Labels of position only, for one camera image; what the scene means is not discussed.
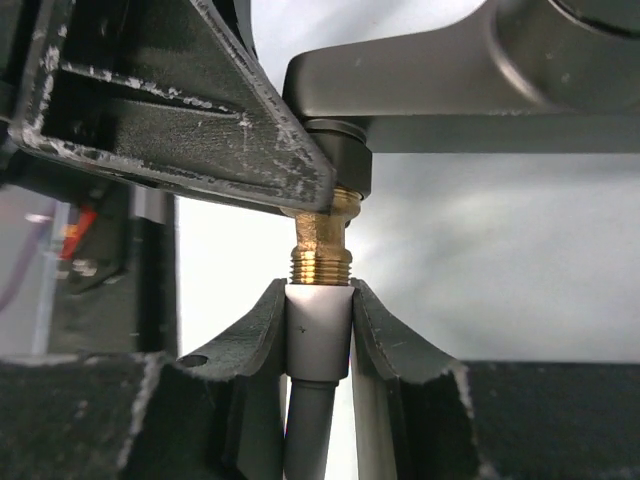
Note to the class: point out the dark grey faucet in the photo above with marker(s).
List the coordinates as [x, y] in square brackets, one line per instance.
[543, 93]

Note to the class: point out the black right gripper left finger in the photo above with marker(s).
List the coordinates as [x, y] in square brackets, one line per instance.
[213, 414]

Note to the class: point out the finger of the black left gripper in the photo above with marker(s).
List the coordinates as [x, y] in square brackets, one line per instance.
[163, 94]

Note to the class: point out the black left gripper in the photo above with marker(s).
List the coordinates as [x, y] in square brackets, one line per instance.
[110, 273]

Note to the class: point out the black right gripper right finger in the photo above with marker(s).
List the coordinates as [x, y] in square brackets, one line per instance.
[422, 414]

